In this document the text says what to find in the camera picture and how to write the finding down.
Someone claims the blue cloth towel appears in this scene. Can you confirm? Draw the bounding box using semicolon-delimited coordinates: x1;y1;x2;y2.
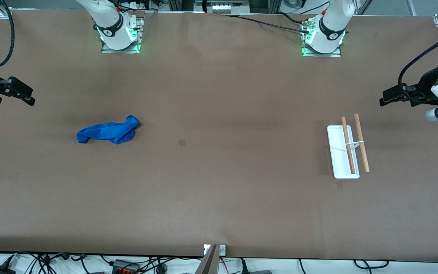
76;115;140;145

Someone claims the white rack with wooden bars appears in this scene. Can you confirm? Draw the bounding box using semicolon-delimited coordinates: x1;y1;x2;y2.
327;113;370;179

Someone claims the grey box with white connectors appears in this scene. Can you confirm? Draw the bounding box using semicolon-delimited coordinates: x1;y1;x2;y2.
194;0;251;15

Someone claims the black orange power adapter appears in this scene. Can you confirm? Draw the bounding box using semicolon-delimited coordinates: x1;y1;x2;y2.
112;260;141;274

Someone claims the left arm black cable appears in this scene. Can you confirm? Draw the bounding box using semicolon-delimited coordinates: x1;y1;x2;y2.
398;27;438;100

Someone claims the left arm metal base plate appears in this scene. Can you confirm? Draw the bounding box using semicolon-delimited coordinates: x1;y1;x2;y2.
302;19;342;58

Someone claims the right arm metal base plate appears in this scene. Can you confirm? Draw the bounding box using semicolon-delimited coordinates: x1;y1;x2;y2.
101;17;144;54

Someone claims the long black table cable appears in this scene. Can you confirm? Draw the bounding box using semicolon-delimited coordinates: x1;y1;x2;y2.
219;14;311;34

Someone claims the looped black floor cable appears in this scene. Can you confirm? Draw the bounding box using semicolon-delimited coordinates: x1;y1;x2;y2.
354;260;390;270

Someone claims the black plug with cable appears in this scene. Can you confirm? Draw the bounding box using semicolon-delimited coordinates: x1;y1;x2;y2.
239;259;273;274

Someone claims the small metal table bracket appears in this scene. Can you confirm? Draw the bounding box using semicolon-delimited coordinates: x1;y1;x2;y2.
204;244;226;256

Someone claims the grey camera stand post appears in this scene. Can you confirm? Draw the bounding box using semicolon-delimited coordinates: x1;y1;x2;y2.
194;244;220;274

